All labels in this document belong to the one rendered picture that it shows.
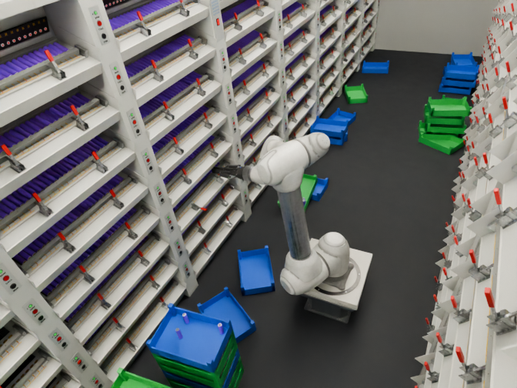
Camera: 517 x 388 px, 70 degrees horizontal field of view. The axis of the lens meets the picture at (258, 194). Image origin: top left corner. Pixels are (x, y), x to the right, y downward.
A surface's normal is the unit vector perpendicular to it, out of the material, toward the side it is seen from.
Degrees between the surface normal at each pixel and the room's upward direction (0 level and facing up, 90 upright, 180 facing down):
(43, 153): 21
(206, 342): 0
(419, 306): 0
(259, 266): 0
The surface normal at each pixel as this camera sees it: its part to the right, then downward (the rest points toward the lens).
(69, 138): 0.22, -0.63
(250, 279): -0.10, -0.76
